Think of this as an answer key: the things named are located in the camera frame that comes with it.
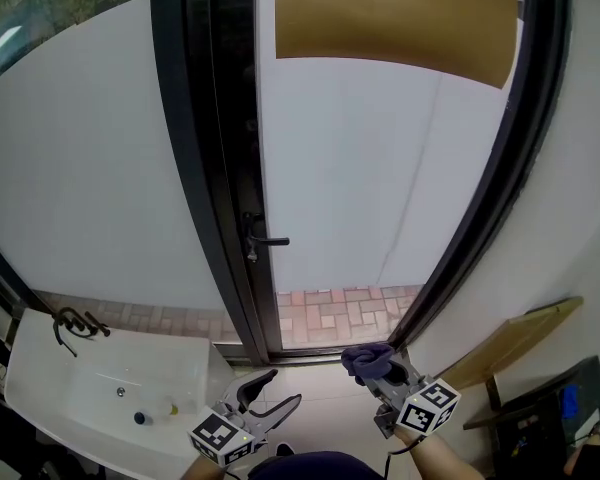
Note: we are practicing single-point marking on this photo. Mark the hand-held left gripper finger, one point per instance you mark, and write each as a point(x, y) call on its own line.
point(252, 383)
point(280, 413)

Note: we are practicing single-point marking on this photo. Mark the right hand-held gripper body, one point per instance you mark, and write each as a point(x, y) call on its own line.
point(427, 408)

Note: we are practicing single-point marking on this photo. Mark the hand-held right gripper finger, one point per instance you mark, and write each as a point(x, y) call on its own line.
point(414, 368)
point(370, 384)

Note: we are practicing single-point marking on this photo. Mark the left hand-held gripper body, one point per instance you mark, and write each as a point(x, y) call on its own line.
point(220, 435)

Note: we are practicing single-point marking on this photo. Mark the purple cleaning cloth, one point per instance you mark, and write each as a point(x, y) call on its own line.
point(367, 360)

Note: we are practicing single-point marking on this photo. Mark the black framed glass door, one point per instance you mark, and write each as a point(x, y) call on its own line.
point(240, 118)

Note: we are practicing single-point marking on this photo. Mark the person's left forearm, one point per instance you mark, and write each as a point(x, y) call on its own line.
point(200, 470)

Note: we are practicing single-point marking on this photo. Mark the person's right forearm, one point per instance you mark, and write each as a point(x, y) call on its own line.
point(440, 455)

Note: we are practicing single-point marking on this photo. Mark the another person's forearm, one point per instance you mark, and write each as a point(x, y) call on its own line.
point(595, 458)

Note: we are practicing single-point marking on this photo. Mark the person's dark shoe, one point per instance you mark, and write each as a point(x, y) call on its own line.
point(285, 450)

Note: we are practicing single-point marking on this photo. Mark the person's navy t-shirt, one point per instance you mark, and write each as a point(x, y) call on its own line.
point(315, 468)

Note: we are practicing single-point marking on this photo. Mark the clear bottle with dark cap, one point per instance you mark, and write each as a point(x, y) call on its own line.
point(157, 412)

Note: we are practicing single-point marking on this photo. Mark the black side table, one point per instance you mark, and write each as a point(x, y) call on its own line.
point(530, 418)

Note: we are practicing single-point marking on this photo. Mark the metal sink drain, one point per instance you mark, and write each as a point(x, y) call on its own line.
point(121, 391)

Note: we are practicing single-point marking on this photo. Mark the blue item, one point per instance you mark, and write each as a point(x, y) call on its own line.
point(570, 402)

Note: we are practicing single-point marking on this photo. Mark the white sink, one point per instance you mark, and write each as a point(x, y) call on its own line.
point(70, 383)

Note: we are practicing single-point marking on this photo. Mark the black faucet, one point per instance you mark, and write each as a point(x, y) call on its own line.
point(62, 318)

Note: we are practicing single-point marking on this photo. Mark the black framed glass window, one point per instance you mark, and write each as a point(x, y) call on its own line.
point(80, 168)

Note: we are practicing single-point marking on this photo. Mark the brown paper sheet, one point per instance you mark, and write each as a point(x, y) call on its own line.
point(395, 13)

